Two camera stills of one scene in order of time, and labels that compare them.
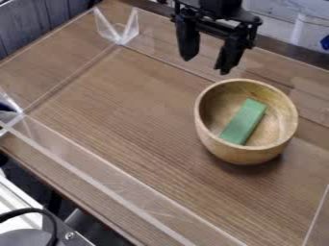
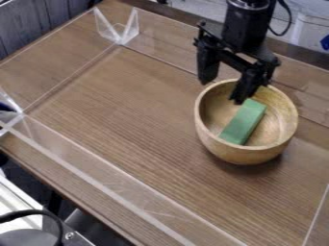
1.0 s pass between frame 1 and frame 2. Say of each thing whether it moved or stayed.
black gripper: moved
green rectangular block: stayed
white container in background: stayed
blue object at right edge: stayed
